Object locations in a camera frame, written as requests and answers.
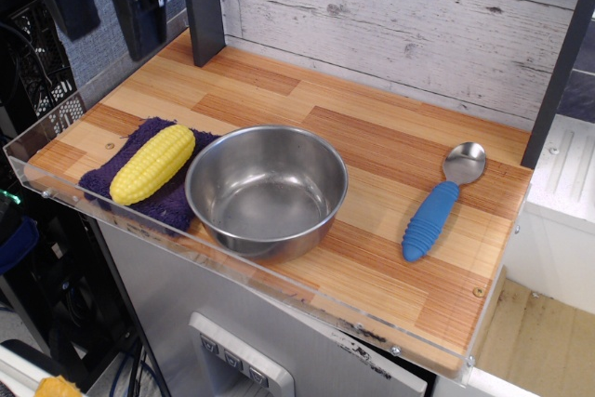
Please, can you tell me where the dark grey post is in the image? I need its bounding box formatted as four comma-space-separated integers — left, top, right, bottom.
185, 0, 226, 67
521, 0, 594, 169

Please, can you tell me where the stainless steel bowl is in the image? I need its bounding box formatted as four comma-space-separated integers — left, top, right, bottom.
185, 125, 349, 262

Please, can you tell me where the silver toy appliance front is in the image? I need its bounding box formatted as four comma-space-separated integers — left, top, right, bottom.
99, 223, 435, 396

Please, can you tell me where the dark grey right post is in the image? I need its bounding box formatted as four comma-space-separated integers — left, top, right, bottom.
521, 0, 594, 169

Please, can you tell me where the clear acrylic table guard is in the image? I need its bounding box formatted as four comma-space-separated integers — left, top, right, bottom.
2, 10, 531, 387

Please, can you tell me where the purple knitted towel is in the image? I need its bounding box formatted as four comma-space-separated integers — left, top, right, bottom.
79, 117, 218, 232

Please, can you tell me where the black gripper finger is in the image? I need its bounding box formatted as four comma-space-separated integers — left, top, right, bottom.
112, 0, 168, 61
43, 0, 100, 41

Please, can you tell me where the dark grey left post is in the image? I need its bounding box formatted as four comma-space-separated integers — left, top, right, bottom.
185, 0, 226, 67

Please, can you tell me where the yellow plastic corn cob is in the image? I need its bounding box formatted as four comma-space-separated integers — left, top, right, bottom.
109, 125, 195, 205

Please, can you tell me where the black plastic crate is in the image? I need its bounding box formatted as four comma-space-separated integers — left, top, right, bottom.
1, 0, 76, 117

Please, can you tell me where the blue handled metal spoon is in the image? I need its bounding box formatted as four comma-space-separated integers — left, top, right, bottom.
402, 142, 486, 262

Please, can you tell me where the white ridged side counter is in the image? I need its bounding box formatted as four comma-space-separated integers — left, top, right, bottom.
527, 114, 594, 225

